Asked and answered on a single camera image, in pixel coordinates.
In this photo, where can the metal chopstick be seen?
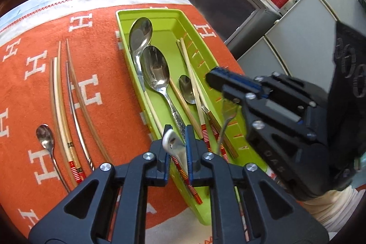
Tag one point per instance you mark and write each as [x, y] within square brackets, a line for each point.
[75, 118]

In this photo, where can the round bowl steel spoon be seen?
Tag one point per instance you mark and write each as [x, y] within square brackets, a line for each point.
[140, 32]

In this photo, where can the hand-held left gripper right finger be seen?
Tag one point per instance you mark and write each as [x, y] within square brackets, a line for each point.
[188, 152]

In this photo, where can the lime green utensil tray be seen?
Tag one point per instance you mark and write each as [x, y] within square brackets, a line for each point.
[171, 24]

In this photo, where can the steel fork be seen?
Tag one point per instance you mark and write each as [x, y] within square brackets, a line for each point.
[221, 132]

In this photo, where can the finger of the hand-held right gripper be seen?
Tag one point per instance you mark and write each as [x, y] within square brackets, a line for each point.
[234, 79]
[274, 141]

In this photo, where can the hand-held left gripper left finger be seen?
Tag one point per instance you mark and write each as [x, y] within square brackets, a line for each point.
[165, 146]

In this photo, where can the orange blanket white letter pattern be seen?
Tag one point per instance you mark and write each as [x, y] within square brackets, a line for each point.
[108, 129]

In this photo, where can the grey glass door cabinet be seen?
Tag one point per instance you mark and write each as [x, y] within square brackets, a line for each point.
[223, 9]

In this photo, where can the small steel spoon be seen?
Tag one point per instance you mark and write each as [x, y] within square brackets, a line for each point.
[44, 135]

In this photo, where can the grey refrigerator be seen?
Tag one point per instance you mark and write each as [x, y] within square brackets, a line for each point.
[308, 32]

